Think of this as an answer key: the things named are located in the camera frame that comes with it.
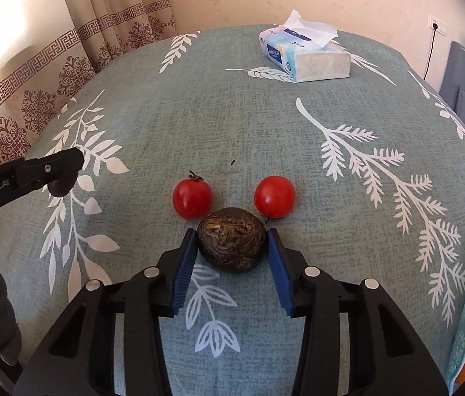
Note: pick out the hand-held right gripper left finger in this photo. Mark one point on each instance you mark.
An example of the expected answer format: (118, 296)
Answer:
(185, 272)

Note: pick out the beige patterned curtain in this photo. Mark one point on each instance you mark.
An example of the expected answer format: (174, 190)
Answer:
(104, 20)

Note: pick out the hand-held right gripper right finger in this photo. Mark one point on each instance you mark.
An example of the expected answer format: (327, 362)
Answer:
(282, 272)

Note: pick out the dark brown water chestnut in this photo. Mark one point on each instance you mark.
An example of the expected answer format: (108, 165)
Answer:
(231, 241)

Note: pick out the tissue pack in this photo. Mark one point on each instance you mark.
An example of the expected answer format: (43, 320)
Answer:
(304, 62)

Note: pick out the red cherry tomato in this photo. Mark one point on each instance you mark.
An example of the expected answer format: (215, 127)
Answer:
(193, 199)
(274, 196)

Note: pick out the teal leaf-print tablecloth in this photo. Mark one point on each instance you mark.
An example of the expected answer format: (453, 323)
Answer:
(232, 123)

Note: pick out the white wall socket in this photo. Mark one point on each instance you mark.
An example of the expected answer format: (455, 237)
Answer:
(437, 24)

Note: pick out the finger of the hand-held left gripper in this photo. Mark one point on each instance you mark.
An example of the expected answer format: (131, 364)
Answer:
(46, 168)

